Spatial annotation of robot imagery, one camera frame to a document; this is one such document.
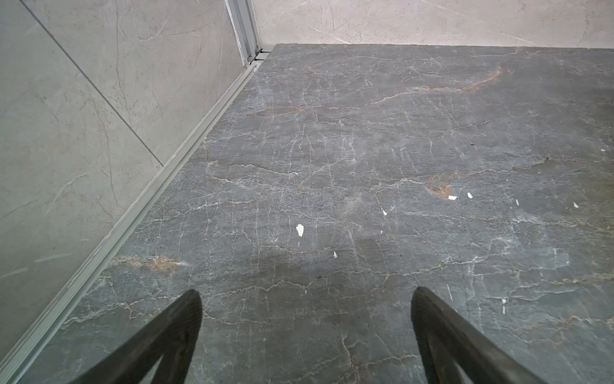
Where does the aluminium wall edge rail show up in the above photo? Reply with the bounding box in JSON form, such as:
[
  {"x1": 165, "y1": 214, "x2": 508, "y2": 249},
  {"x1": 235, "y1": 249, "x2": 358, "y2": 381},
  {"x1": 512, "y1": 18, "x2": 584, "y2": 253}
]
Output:
[{"x1": 1, "y1": 1, "x2": 258, "y2": 383}]

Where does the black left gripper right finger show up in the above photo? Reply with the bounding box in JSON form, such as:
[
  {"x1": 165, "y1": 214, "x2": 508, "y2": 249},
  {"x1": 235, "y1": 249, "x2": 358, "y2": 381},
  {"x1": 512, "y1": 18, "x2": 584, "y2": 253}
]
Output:
[{"x1": 411, "y1": 286, "x2": 544, "y2": 383}]

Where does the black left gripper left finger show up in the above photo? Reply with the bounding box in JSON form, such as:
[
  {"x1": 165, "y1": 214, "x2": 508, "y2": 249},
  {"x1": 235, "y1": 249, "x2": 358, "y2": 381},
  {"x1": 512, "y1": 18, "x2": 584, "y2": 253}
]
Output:
[{"x1": 73, "y1": 290, "x2": 203, "y2": 383}]

